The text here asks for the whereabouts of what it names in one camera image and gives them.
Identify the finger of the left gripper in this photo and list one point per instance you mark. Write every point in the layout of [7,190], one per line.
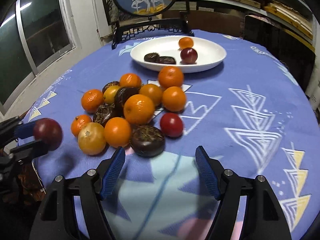
[30,150]
[23,131]

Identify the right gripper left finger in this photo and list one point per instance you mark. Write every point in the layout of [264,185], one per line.
[56,217]

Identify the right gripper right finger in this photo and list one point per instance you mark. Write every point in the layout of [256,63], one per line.
[264,217]

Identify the dark red plum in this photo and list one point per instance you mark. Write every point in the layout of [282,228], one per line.
[49,131]

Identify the dark brown passion fruit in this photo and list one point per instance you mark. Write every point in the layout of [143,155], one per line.
[152,57]

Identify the purple red plum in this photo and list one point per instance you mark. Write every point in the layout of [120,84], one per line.
[188,56]

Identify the large orange mandarin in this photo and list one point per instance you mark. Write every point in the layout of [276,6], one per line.
[185,42]

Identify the small orange mandarin front left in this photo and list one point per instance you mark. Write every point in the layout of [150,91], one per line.
[78,123]

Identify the pale yellow round fruit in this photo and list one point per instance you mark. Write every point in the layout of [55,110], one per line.
[91,139]

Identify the orange mandarin far left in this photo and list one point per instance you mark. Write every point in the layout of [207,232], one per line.
[91,100]

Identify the yellow small fruit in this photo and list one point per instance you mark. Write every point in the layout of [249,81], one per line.
[110,94]

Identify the aluminium sliding window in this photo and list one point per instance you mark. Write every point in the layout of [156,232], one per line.
[33,35]

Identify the blue patterned tablecloth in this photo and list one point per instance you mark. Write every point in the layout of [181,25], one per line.
[248,112]

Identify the orange mandarin centre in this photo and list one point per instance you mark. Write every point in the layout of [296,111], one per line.
[138,109]

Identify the red tomato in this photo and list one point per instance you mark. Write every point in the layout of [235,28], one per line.
[171,125]

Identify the orange mandarin middle back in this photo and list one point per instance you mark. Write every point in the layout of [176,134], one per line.
[153,92]

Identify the white thermos jug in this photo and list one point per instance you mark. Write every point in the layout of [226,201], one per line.
[315,98]

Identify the orange mandarin right middle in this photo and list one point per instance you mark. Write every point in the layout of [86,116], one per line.
[174,99]

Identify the orange mandarin near plate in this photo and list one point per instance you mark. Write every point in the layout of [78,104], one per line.
[170,76]

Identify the round deer embroidery screen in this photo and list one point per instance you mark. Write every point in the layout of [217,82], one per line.
[130,18]

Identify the white oval plate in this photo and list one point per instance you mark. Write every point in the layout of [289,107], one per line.
[210,54]

